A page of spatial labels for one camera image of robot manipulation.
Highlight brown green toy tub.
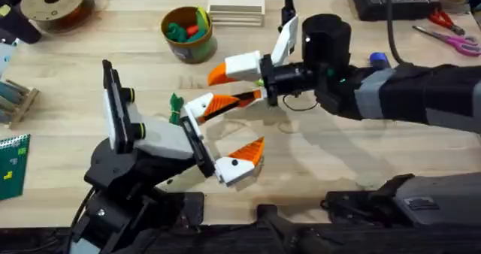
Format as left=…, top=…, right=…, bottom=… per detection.
left=160, top=5, right=219, bottom=65

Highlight pale blue box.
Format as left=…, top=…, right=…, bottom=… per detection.
left=0, top=41, right=16, bottom=75

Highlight black case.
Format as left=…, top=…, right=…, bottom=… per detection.
left=349, top=0, right=441, bottom=22

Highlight thin black cable loop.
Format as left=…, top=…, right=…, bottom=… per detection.
left=282, top=91, right=319, bottom=113

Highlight black arm base cable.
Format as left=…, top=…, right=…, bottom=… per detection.
left=66, top=186, right=97, bottom=254

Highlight red handled scissors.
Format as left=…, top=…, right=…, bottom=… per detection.
left=428, top=8, right=467, bottom=36

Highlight small wooden rack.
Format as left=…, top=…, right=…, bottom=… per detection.
left=0, top=78, right=41, bottom=128

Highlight pink handled scissors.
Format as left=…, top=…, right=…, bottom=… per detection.
left=412, top=24, right=481, bottom=58

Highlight black camera cable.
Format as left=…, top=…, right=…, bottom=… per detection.
left=278, top=0, right=298, bottom=33

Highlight thick black cable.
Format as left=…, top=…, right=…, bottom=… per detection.
left=383, top=0, right=407, bottom=65

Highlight cardboard filament spool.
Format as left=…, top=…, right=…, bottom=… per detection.
left=19, top=0, right=95, bottom=34

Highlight black device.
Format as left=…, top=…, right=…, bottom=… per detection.
left=0, top=0, right=43, bottom=45

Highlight pale stacked boards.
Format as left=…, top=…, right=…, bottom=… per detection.
left=207, top=0, right=266, bottom=28

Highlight black rail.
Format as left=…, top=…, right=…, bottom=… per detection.
left=0, top=204, right=481, bottom=254

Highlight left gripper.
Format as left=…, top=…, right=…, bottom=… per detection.
left=119, top=87, right=266, bottom=188

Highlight left wrist upright plate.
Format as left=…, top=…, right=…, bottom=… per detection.
left=101, top=59, right=131, bottom=156

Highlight green vegetable toy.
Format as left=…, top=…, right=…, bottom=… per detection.
left=168, top=92, right=186, bottom=126

